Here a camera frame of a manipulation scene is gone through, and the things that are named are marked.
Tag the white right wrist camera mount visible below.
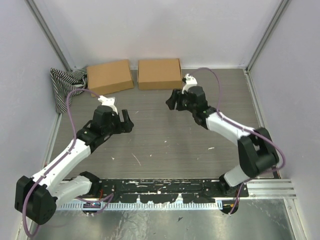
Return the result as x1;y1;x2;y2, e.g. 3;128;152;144
181;73;198;94

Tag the white slotted cable duct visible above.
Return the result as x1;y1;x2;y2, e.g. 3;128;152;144
57;198;223;212

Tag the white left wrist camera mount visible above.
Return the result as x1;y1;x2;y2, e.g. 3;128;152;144
98;95;119;115

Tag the purple cable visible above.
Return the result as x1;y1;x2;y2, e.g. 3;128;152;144
22;88;116;238
188;67;287;216

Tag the left aluminium corner post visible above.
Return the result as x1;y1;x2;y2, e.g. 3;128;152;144
25;0;75;71

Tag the aluminium front rail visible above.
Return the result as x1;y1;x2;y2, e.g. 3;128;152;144
54;178;297;201

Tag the right aluminium corner post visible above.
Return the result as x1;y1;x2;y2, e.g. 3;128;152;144
245;0;291;73

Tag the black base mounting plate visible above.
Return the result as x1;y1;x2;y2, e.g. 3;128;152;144
79;178;239;204

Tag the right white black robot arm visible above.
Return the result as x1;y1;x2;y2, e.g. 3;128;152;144
165;85;279;198

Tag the brown cardboard box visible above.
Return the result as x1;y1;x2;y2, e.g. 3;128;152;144
87;59;134;95

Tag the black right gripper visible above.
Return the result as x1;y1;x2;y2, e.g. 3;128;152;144
166;88;197;114

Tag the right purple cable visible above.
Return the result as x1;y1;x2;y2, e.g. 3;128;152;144
188;67;287;216

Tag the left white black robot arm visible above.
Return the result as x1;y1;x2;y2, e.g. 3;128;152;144
14;105;134;225

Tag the aluminium corner post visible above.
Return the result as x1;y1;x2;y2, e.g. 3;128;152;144
245;0;291;73
25;0;75;71

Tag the striped black white cloth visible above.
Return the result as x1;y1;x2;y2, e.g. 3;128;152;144
49;66;88;114

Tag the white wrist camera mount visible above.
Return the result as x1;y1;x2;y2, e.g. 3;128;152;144
98;95;119;115
181;73;198;94

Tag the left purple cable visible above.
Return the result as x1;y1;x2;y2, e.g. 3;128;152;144
22;88;116;238

